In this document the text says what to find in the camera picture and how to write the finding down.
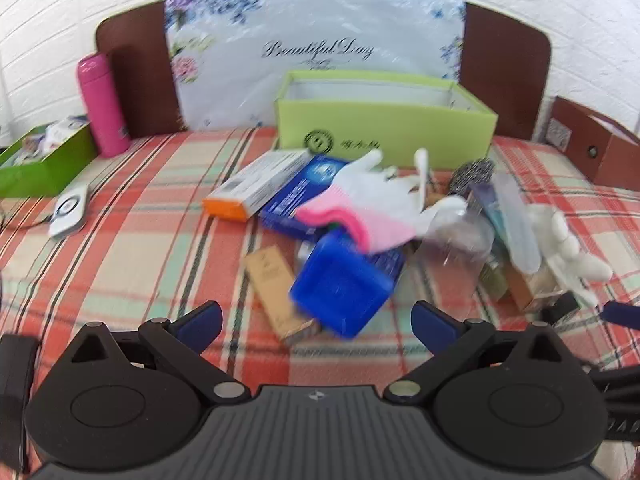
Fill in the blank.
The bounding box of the black object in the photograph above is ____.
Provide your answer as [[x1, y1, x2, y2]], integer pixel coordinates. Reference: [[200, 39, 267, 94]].
[[0, 335, 41, 473]]

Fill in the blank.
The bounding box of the light green cardboard box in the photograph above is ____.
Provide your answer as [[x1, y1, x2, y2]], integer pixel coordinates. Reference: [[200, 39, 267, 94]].
[[274, 71, 499, 168]]

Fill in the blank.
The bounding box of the dark green cardboard box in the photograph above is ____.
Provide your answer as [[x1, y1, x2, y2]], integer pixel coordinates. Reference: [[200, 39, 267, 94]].
[[0, 119, 98, 198]]

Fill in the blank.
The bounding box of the white power bank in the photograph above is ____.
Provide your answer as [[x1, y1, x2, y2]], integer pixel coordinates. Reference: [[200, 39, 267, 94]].
[[48, 182, 91, 238]]

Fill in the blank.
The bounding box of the pink thermos bottle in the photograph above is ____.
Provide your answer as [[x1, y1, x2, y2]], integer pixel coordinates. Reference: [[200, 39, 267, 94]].
[[76, 52, 132, 157]]

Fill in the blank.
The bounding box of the orange and white medicine box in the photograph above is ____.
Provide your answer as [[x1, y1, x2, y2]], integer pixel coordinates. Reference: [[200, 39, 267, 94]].
[[202, 148, 326, 222]]

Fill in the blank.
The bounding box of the red plaid bed sheet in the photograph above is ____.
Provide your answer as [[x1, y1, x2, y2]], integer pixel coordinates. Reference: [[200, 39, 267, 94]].
[[0, 127, 640, 480]]

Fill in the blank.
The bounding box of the small white box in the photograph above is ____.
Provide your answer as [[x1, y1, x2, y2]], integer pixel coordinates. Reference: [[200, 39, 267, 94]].
[[45, 117, 91, 150]]

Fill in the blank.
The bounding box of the blue square plastic container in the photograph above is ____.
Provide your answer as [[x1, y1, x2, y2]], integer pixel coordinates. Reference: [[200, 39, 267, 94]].
[[290, 232, 396, 338]]

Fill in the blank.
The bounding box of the black cable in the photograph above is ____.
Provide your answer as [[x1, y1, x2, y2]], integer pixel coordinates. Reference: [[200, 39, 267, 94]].
[[0, 204, 55, 232]]

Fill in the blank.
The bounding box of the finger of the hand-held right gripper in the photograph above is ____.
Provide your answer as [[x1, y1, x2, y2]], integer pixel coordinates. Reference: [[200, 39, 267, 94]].
[[542, 294, 579, 322], [602, 301, 640, 332]]

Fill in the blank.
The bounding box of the brown paper box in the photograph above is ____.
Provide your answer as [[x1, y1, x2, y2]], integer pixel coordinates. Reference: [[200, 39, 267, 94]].
[[547, 96, 640, 184]]

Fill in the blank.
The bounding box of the floral Beautiful Day board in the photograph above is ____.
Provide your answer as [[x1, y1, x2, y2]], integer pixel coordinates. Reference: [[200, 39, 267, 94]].
[[164, 0, 467, 131]]

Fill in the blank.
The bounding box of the blue medicine box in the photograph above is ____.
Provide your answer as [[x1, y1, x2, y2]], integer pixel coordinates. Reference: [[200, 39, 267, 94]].
[[259, 155, 351, 241]]

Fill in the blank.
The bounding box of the dark blue printed packet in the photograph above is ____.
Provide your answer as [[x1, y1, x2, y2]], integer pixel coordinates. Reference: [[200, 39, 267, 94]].
[[365, 247, 406, 291]]

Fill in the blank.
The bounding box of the brown wooden headboard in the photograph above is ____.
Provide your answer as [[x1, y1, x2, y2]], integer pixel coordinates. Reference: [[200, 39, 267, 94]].
[[95, 2, 553, 141]]

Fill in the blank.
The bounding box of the pink and white glove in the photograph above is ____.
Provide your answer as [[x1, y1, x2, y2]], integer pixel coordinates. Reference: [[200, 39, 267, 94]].
[[295, 147, 468, 253]]

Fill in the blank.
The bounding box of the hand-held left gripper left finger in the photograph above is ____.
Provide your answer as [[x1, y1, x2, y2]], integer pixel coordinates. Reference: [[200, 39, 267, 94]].
[[60, 301, 251, 403]]

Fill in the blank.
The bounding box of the clear plastic container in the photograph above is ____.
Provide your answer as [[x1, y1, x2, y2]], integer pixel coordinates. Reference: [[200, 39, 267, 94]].
[[415, 210, 496, 273]]

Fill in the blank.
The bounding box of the steel wool scrubber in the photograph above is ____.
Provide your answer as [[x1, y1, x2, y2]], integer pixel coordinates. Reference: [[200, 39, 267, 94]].
[[447, 158, 496, 196]]

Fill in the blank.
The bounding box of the translucent long pouch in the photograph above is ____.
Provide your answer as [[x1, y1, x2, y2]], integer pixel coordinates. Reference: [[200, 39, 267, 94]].
[[492, 172, 543, 273]]

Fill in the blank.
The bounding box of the gold box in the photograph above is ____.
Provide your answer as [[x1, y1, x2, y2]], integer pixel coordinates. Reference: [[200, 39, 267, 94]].
[[243, 248, 322, 347]]

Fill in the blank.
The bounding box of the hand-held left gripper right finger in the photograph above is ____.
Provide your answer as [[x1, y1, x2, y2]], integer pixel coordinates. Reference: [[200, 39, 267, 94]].
[[382, 301, 577, 403]]

